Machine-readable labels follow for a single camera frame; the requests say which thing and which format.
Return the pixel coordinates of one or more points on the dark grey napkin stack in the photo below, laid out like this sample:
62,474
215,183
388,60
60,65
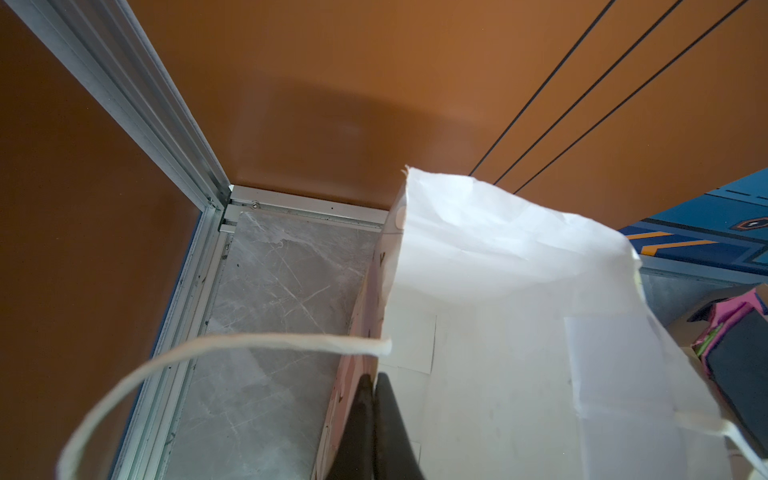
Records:
738,366

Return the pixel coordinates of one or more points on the pink napkin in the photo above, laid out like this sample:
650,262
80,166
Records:
724,315

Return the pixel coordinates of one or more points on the patterned paper gift bag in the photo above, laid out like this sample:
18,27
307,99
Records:
516,338

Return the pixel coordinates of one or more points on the brown cardboard napkin tray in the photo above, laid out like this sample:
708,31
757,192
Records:
724,424

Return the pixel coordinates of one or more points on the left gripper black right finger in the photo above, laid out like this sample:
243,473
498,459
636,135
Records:
394,458

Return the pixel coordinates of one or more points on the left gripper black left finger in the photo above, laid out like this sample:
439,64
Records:
355,456

